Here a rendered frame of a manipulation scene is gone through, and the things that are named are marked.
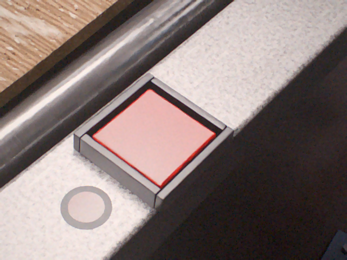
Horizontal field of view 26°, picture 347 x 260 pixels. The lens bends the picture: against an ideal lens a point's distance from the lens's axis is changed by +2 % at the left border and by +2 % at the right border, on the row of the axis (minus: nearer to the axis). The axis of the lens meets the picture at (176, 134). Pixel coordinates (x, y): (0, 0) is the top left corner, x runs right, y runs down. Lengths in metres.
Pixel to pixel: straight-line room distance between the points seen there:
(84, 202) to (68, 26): 0.14
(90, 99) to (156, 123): 0.06
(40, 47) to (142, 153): 0.11
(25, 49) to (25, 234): 0.14
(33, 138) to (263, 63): 0.18
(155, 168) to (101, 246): 0.06
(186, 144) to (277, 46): 0.13
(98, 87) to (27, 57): 0.05
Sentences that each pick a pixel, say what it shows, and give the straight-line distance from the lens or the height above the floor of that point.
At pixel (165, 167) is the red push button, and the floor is 0.93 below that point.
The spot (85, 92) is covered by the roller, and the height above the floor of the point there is 0.92.
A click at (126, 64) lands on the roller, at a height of 0.91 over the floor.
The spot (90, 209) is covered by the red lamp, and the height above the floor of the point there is 0.92.
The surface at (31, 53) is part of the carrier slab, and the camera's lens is 0.52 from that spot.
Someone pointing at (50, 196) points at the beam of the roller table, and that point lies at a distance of 0.47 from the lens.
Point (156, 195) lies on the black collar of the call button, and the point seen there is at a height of 0.93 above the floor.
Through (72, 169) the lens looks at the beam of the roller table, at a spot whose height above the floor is 0.92.
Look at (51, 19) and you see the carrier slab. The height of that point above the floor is 0.94.
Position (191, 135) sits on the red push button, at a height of 0.93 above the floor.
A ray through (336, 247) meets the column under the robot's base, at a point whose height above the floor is 0.01.
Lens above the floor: 1.30
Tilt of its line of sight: 51 degrees down
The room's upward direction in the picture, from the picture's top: 10 degrees clockwise
